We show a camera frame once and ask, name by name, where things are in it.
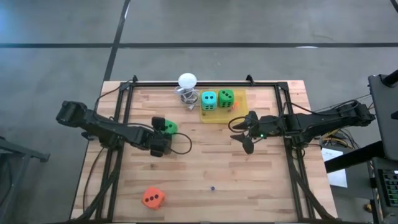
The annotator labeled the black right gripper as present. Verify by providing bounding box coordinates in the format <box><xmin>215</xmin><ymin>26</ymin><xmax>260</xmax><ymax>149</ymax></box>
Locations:
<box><xmin>229</xmin><ymin>111</ymin><xmax>282</xmax><ymax>155</ymax></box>

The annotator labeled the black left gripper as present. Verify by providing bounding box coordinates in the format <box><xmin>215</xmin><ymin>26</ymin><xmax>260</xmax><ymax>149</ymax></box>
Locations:
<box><xmin>136</xmin><ymin>116</ymin><xmax>172</xmax><ymax>158</ymax></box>

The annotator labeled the large green foam die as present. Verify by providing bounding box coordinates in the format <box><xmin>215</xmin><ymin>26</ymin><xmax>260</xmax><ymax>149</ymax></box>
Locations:
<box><xmin>163</xmin><ymin>119</ymin><xmax>179</xmax><ymax>137</ymax></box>
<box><xmin>218</xmin><ymin>89</ymin><xmax>235</xmax><ymax>109</ymax></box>

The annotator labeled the large teal foam die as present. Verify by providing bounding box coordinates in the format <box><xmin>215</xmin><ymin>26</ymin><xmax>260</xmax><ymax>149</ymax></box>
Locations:
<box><xmin>201</xmin><ymin>91</ymin><xmax>218</xmax><ymax>111</ymax></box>

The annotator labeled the large orange foam die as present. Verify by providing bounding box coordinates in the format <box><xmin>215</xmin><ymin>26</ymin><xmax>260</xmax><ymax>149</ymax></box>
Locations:
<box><xmin>142</xmin><ymin>186</ymin><xmax>166</xmax><ymax>211</ymax></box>

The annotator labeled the yellow translucent plastic bin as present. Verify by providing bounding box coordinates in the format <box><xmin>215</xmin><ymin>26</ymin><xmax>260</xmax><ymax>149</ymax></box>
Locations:
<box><xmin>200</xmin><ymin>89</ymin><xmax>250</xmax><ymax>124</ymax></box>

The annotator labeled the white mushroom-shaped lamp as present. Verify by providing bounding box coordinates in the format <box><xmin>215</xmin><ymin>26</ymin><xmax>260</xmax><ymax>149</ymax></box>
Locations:
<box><xmin>177</xmin><ymin>72</ymin><xmax>198</xmax><ymax>94</ymax></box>

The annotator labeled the white paper sheet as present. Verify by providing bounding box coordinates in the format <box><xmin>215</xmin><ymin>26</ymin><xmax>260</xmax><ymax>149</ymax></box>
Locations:
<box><xmin>321</xmin><ymin>147</ymin><xmax>348</xmax><ymax>189</ymax></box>

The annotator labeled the black stand crossbar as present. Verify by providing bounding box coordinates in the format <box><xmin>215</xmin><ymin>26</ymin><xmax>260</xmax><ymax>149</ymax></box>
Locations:
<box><xmin>325</xmin><ymin>140</ymin><xmax>384</xmax><ymax>174</ymax></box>

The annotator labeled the grey metal stand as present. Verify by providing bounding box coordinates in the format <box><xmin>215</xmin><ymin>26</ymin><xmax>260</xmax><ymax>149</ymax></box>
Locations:
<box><xmin>0</xmin><ymin>136</ymin><xmax>50</xmax><ymax>218</ymax></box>

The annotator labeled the dark grey equipment panel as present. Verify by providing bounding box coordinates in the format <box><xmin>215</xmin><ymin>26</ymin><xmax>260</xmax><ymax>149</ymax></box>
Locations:
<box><xmin>368</xmin><ymin>68</ymin><xmax>398</xmax><ymax>161</ymax></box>

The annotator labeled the keyboard with teal keys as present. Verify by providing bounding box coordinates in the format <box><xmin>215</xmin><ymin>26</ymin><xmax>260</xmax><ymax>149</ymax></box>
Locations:
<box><xmin>381</xmin><ymin>169</ymin><xmax>398</xmax><ymax>208</ymax></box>

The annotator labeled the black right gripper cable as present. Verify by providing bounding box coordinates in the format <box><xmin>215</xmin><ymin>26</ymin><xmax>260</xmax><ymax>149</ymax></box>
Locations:
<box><xmin>228</xmin><ymin>116</ymin><xmax>249</xmax><ymax>135</ymax></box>

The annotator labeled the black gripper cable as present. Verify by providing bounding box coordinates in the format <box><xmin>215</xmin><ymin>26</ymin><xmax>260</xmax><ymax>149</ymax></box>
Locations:
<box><xmin>169</xmin><ymin>132</ymin><xmax>193</xmax><ymax>156</ymax></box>
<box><xmin>228</xmin><ymin>116</ymin><xmax>249</xmax><ymax>135</ymax></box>

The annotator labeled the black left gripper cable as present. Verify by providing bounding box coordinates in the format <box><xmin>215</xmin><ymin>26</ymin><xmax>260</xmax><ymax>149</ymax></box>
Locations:
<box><xmin>169</xmin><ymin>132</ymin><xmax>193</xmax><ymax>156</ymax></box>

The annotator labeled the black aluminium table frame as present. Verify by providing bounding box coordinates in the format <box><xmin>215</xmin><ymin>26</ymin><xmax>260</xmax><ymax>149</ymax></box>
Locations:
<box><xmin>70</xmin><ymin>74</ymin><xmax>338</xmax><ymax>223</ymax></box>

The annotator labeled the white coiled lamp cable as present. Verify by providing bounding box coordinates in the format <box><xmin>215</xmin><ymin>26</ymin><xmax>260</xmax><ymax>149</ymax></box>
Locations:
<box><xmin>174</xmin><ymin>86</ymin><xmax>200</xmax><ymax>111</ymax></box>

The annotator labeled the long black left arm cable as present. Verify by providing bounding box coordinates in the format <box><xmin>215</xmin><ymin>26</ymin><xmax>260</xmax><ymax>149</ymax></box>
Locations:
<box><xmin>94</xmin><ymin>80</ymin><xmax>133</xmax><ymax>110</ymax></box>

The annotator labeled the yellow and black wire bundle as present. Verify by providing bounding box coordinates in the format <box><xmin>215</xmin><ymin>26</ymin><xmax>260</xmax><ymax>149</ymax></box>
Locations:
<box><xmin>320</xmin><ymin>127</ymin><xmax>358</xmax><ymax>149</ymax></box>

